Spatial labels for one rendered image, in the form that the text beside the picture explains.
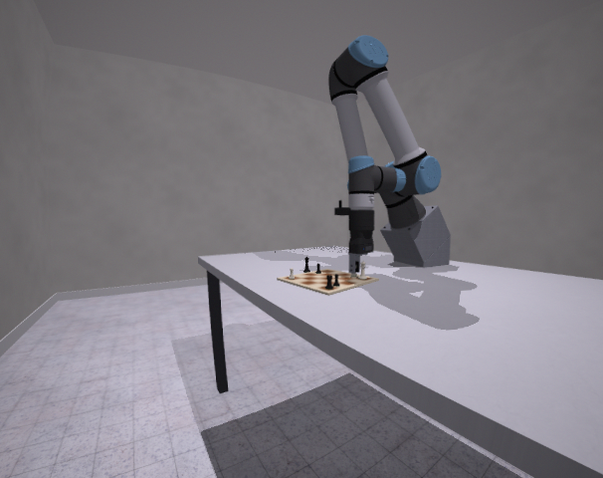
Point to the brown and cream chessboard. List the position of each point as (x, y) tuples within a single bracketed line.
[(317, 282)]

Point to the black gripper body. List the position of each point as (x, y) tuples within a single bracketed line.
[(361, 222)]

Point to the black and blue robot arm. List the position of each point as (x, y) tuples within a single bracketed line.
[(361, 67)]

